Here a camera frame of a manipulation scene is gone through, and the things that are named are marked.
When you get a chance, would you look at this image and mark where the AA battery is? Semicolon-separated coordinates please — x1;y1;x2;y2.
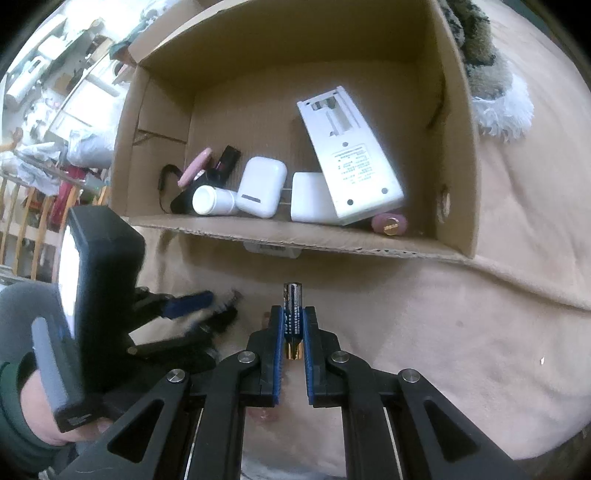
283;282;303;360

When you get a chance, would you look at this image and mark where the black flashlight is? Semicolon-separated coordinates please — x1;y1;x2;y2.
157;146;242;215

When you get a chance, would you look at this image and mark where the pink nail polish bottle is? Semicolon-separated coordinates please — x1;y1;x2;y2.
370;212;408;236

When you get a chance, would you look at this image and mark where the person's left hand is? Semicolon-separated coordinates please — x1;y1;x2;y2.
20;370;113;447

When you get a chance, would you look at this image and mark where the wooden chair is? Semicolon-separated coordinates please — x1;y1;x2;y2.
1;173;110;285

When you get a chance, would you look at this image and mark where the white pill bottle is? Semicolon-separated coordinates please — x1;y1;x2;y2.
191;185;238;216

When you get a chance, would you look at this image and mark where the pink compact mirror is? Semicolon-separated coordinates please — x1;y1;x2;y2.
177;147;211;189

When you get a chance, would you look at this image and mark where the white earbuds case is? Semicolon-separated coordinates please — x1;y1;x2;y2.
236;156;287;219

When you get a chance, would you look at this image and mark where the white charger adapter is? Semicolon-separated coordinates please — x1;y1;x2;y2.
290;172;339;225

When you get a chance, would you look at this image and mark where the white thermostat device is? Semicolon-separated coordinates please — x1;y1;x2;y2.
297;86;405;225

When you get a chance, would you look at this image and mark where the cardboard box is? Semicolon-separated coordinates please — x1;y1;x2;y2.
110;1;480;261

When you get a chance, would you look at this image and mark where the shaggy white black blanket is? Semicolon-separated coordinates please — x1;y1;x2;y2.
439;1;534;141

